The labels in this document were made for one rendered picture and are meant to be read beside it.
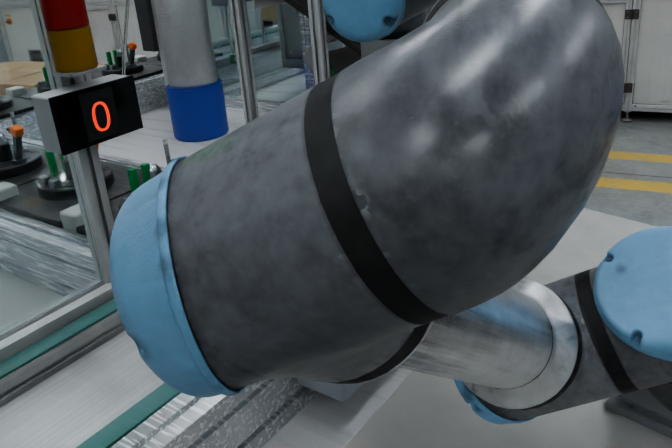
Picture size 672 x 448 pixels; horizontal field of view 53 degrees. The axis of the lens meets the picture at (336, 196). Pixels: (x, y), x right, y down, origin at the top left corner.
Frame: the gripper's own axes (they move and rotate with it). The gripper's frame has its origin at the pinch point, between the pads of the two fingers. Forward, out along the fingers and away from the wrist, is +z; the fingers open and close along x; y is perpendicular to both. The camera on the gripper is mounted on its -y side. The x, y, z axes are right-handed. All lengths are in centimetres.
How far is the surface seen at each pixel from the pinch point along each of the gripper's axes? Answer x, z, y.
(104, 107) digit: -16.9, -17.4, -29.9
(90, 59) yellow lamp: -17.3, -23.4, -30.1
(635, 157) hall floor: 326, 103, -38
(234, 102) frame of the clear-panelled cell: 87, 16, -112
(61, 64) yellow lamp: -20.1, -23.3, -31.9
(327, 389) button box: -17.6, 12.6, 1.9
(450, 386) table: -4.3, 17.9, 10.6
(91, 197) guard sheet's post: -18.8, -5.2, -34.3
